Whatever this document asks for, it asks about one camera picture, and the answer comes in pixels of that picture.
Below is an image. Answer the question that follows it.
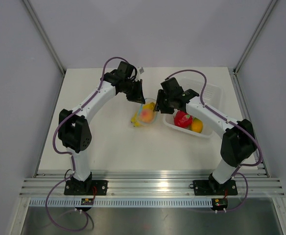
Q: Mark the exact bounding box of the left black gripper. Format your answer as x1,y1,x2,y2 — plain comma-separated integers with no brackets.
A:
122,79,145,104

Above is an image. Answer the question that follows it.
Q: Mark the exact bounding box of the yellow mango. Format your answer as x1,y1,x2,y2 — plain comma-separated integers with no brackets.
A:
142,102,155,111

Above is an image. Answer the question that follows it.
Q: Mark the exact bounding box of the orange peach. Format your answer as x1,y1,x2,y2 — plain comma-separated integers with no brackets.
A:
139,109,154,123

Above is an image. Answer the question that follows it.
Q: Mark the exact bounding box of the clear zip top bag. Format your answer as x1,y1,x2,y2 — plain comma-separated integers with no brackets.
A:
130,98,158,127

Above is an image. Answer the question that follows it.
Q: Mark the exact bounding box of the yellow banana bunch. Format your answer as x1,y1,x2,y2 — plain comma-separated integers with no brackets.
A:
130,112,142,127

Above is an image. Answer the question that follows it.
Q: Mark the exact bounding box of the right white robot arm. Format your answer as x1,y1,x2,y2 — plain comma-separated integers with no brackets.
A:
155,89,257,194

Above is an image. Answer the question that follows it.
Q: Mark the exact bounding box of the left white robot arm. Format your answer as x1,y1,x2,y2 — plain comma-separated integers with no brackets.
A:
53,65,145,195

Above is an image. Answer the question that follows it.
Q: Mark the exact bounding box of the red dragon fruit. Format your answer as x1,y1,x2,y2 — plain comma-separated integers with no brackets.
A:
173,111,193,128

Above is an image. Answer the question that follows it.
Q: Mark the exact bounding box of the orange green mango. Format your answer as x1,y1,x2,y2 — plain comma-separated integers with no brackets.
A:
190,118,203,133

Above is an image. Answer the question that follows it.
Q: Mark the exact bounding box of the white plastic basket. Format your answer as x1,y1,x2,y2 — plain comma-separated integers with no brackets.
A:
163,76,223,138

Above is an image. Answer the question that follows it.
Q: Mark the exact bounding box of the right small circuit board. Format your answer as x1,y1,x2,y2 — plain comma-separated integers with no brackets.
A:
212,198,228,210

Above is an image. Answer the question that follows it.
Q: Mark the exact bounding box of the small circuit board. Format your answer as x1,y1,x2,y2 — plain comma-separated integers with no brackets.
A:
81,198,94,206
212,198,228,210

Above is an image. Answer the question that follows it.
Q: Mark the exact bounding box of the left small circuit board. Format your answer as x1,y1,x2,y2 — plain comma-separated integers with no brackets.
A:
81,198,94,206

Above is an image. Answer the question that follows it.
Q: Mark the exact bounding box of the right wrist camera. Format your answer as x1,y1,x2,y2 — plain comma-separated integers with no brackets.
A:
161,77,183,95

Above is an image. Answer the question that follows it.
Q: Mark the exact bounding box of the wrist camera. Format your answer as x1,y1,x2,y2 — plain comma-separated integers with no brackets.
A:
161,77,183,95
117,61,144,77

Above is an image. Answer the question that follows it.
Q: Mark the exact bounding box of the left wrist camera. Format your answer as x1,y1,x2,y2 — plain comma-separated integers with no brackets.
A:
117,61,144,77

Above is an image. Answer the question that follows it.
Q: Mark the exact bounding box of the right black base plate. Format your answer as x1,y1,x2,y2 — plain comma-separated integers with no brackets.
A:
189,180,238,196

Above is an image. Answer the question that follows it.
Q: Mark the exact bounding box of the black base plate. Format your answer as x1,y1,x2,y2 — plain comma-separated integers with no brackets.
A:
64,178,108,196
189,180,238,196

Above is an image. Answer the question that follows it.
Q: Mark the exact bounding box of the left aluminium corner post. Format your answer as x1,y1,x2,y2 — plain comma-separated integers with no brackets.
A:
21,0,66,77

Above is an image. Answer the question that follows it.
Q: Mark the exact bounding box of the aluminium corner post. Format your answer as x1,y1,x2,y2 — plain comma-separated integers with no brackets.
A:
21,0,66,77
233,0,280,75

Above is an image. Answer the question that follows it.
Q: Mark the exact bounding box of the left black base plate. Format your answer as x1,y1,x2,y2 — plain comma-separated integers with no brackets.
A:
64,178,108,196

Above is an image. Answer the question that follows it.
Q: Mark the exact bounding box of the aluminium rail beam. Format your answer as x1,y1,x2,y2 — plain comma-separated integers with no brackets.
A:
19,169,285,198

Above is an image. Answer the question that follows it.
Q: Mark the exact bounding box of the white slotted cable duct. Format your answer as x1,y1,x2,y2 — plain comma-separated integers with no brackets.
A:
29,197,212,208

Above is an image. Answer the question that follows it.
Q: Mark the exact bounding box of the right aluminium corner post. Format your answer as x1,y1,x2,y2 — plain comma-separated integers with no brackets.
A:
233,0,280,75

